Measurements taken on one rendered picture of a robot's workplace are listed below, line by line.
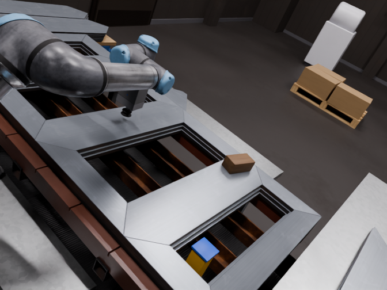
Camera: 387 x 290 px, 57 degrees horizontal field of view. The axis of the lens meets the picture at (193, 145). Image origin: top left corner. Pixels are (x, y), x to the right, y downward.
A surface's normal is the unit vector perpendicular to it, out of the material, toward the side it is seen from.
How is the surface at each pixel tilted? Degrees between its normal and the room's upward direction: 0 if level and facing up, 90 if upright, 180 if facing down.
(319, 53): 90
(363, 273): 0
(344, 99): 90
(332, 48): 90
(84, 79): 69
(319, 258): 0
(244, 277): 0
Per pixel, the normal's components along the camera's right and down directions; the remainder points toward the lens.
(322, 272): 0.36, -0.79
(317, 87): -0.58, 0.24
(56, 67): 0.29, 0.19
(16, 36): -0.02, -0.26
